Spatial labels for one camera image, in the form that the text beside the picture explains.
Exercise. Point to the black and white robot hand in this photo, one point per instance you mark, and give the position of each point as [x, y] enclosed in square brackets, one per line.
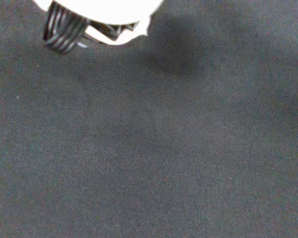
[101, 10]

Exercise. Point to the black bench cloth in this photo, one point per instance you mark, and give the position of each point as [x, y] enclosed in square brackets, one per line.
[149, 148]

